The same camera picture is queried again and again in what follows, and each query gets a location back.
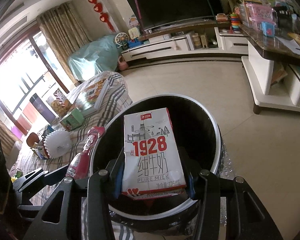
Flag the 1928 milk carton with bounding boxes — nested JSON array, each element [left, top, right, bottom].
[[122, 108, 186, 200]]

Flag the pink snack packet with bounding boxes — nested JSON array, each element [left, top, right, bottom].
[[65, 126, 105, 180]]

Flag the white honeycomb paper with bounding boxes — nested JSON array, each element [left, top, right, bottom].
[[44, 130, 72, 159]]

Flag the orange red snack bag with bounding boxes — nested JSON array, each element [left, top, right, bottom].
[[32, 145, 50, 160]]

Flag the white round trash bin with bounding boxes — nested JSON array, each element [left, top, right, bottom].
[[90, 94, 223, 220]]

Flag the red apple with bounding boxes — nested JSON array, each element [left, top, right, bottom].
[[26, 132, 40, 148]]

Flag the left beige curtain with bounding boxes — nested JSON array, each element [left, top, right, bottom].
[[0, 120, 20, 156]]

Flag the beige curtain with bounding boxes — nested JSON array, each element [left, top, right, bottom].
[[36, 2, 91, 85], [0, 120, 20, 156]]

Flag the green small box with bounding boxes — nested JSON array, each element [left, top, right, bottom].
[[60, 108, 85, 132]]

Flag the purple thermos bottle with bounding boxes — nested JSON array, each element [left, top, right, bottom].
[[30, 93, 56, 123]]

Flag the clear cookie jar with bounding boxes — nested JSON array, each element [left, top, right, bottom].
[[46, 88, 72, 117]]

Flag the large orange snack box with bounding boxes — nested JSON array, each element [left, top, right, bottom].
[[70, 78, 109, 117]]

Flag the plaid tablecloth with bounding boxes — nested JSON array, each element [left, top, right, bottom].
[[9, 71, 134, 239]]

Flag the teal covered armchair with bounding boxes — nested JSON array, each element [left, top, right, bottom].
[[68, 35, 122, 81]]

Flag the marble side table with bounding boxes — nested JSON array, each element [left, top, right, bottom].
[[240, 24, 300, 114]]

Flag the ferris wheel toy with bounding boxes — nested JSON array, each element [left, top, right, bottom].
[[114, 32, 129, 50]]

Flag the toy telephone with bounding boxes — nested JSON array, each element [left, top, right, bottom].
[[128, 27, 141, 40]]

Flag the white tv cabinet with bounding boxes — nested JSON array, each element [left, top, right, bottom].
[[121, 20, 248, 62]]

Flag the right beige curtain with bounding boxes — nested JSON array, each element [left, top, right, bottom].
[[36, 2, 91, 85]]

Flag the left red heart hanging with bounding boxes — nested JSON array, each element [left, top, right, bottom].
[[88, 0, 116, 33]]

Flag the rainbow stacking rings toy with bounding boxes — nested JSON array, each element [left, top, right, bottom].
[[230, 13, 241, 32]]

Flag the white paper sheet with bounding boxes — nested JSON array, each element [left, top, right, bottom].
[[276, 37, 300, 55]]

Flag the pink toy box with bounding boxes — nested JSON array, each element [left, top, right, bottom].
[[246, 3, 276, 31]]

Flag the black television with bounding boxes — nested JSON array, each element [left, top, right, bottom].
[[127, 0, 224, 30]]

